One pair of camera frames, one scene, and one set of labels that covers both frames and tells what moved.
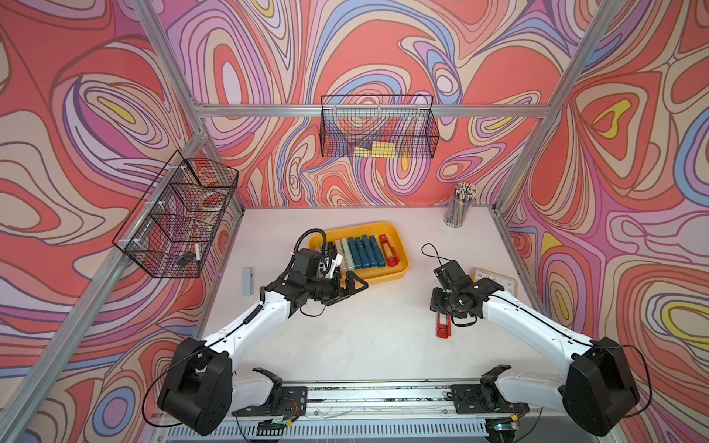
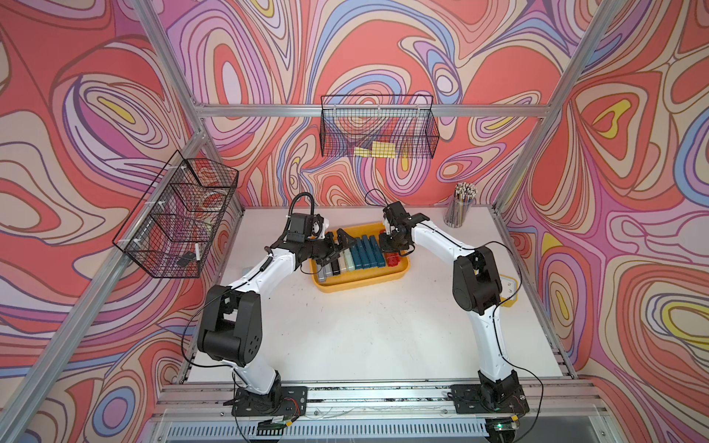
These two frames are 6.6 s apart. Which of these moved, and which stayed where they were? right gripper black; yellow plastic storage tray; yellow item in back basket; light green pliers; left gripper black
Moved: right gripper black; left gripper black
Stayed: light green pliers; yellow plastic storage tray; yellow item in back basket
